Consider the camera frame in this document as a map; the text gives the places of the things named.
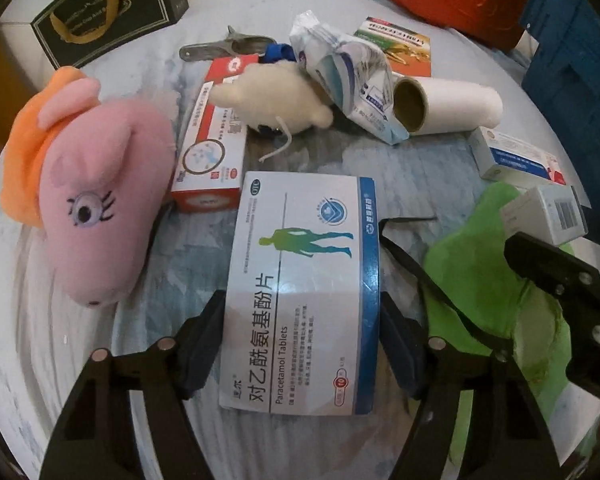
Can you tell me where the red and white medicine box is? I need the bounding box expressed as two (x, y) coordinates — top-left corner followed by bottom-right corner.
(170, 56), (261, 212)

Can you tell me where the pink plush pony toy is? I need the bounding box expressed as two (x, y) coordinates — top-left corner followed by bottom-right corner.
(0, 66), (177, 308)

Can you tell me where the green plush toy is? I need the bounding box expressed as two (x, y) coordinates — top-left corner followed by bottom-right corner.
(422, 182), (581, 461)

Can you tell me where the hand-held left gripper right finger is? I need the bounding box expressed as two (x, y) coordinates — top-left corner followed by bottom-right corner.
(377, 292), (563, 480)

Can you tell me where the white and blue medicine box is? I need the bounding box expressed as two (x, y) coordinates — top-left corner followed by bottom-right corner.
(219, 171), (381, 417)

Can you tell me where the metal clip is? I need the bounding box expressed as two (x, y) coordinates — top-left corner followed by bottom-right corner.
(179, 25), (276, 63)

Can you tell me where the white marbled desktop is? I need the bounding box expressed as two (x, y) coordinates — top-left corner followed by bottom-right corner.
(0, 0), (600, 480)

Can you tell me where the brown wooden furniture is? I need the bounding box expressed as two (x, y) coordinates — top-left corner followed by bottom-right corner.
(0, 25), (36, 166)

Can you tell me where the white plush toy blue garment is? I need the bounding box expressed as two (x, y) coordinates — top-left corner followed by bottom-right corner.
(207, 42), (335, 163)

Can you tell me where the small white blue medicine box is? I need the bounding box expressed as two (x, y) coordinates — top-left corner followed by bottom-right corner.
(467, 127), (566, 187)

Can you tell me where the green and orange medicine box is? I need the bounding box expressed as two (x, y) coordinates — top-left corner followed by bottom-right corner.
(352, 16), (433, 78)

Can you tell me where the black gift box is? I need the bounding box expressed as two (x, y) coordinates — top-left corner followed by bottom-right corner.
(0, 0), (188, 70)

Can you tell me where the grey barcode box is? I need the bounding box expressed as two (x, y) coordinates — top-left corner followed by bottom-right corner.
(500, 185), (588, 247)

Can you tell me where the blue crate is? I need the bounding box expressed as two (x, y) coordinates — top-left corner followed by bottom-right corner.
(520, 0), (600, 146)

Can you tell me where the black strap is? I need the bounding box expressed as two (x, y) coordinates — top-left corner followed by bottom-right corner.
(380, 215), (513, 356)

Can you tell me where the white paper roll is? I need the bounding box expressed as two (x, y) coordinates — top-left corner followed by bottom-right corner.
(392, 76), (503, 137)

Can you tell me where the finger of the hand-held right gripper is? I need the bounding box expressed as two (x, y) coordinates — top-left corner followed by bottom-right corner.
(504, 232), (600, 403)

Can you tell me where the white and blue plastic pouch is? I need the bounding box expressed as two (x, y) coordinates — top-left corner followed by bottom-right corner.
(288, 10), (411, 147)

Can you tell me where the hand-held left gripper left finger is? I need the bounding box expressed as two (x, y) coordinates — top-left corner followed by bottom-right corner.
(40, 290), (228, 480)

